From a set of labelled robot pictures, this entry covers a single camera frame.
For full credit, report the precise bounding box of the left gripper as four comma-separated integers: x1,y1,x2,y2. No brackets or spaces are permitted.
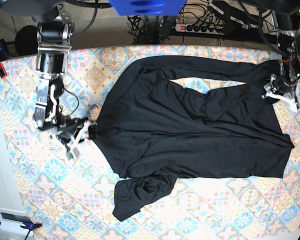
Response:
264,74,298,103

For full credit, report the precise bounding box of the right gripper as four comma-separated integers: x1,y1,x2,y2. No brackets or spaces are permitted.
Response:
56,118,94,145

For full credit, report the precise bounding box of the black t-shirt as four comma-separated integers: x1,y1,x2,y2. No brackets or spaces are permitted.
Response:
92,55,294,221

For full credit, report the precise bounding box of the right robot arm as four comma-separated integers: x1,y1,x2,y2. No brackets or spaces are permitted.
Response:
0,0,90,150

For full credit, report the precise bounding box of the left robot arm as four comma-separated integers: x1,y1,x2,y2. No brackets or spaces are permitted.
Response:
238,0,300,108

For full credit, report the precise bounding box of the patterned colourful tablecloth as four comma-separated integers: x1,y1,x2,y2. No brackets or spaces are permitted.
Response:
0,46,300,240

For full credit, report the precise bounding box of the white power strip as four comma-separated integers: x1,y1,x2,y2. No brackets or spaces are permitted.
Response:
174,23,223,35

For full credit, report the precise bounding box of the black round stool seat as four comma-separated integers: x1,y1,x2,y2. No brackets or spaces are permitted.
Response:
14,25,38,56

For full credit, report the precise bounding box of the blue clamp bottom left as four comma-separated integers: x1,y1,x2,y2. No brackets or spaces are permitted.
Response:
0,220,43,240

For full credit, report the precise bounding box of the blue clamp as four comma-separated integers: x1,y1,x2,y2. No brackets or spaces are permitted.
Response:
0,38,9,54
0,220,43,240

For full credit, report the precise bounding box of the white box with dark window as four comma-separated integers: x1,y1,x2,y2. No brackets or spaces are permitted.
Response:
0,207,32,236

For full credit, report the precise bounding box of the blue clamp top left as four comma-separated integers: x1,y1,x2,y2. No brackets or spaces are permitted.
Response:
0,38,9,54

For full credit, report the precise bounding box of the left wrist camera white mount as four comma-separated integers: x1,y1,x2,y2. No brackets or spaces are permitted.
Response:
261,73,300,111

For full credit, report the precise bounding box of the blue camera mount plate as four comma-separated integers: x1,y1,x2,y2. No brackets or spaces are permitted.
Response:
109,0,186,16

